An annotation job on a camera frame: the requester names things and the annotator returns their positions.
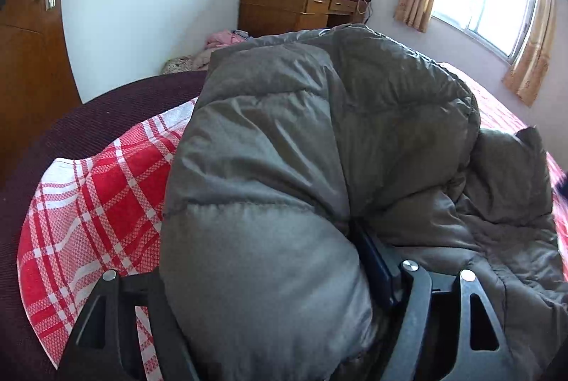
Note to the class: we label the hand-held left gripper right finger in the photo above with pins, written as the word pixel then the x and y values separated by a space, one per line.
pixel 377 270

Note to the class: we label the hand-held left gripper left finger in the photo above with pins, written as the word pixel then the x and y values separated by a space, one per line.
pixel 159 328

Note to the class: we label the grey down jacket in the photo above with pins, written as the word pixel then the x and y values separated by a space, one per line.
pixel 310 168

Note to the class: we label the pile of pink clothes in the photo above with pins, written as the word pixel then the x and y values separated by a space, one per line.
pixel 222 42

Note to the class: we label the red plaid bed sheet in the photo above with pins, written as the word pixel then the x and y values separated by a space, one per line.
pixel 97 203

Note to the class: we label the maroon mattress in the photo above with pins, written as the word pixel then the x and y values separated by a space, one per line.
pixel 88 119

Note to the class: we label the wooden desk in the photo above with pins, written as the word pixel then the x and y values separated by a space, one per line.
pixel 284 6

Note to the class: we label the wooden door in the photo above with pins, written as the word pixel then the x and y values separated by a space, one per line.
pixel 31 66

